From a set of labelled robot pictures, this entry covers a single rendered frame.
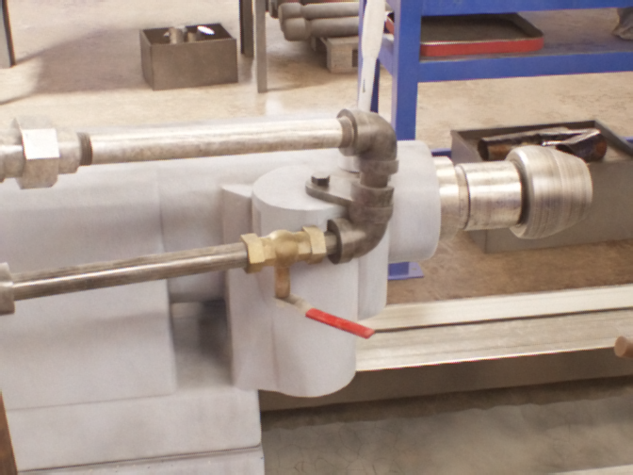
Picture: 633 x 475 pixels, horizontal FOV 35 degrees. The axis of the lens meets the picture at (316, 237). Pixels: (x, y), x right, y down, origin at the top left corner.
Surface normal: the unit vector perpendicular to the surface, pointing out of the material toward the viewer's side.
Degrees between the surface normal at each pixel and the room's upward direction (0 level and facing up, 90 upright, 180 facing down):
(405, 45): 90
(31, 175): 101
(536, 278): 0
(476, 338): 0
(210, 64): 90
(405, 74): 90
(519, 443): 6
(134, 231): 82
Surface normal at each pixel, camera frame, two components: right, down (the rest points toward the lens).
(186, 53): 0.31, 0.44
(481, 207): 0.16, 0.32
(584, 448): 0.05, -0.81
